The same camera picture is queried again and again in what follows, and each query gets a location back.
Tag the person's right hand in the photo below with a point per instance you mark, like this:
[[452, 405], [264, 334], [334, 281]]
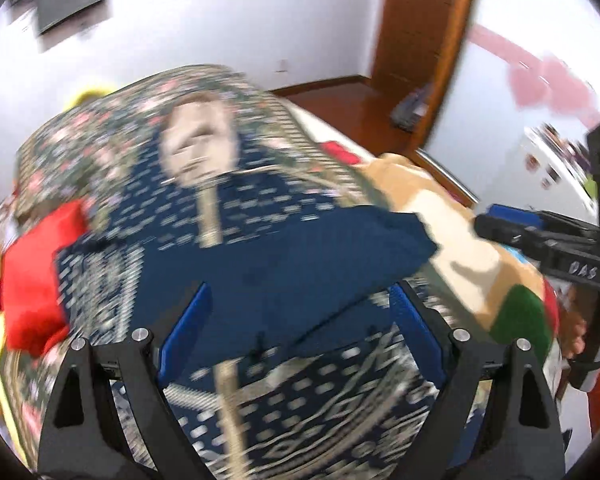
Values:
[[573, 327]]

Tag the beige printed blanket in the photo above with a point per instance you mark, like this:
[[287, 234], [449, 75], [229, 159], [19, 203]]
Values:
[[480, 250]]

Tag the floral bedspread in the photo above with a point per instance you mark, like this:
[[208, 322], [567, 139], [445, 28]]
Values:
[[80, 140]]

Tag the grey bundle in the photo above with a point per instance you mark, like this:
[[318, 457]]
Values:
[[411, 107]]

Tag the white mattress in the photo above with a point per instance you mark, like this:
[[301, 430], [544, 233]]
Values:
[[330, 127]]

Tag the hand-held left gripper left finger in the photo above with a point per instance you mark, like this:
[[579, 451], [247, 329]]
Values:
[[185, 332]]

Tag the small red cloth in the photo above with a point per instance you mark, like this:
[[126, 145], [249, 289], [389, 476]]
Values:
[[341, 152]]

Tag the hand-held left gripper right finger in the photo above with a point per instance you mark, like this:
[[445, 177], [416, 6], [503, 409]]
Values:
[[417, 335]]

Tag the metal bed rail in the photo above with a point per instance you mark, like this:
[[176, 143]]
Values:
[[445, 172]]

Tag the yellow toy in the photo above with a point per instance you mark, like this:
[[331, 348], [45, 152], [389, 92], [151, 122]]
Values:
[[86, 97]]

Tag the white wall socket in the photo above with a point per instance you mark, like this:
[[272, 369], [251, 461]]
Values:
[[281, 66]]

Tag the white cabinet with stickers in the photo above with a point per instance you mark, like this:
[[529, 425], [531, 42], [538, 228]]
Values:
[[555, 160]]

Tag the wooden door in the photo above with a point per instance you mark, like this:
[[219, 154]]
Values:
[[420, 25]]

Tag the navy patterned garment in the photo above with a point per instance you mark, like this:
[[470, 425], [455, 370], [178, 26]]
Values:
[[290, 260]]

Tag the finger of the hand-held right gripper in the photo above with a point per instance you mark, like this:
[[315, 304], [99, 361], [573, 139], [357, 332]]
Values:
[[520, 216], [555, 260]]

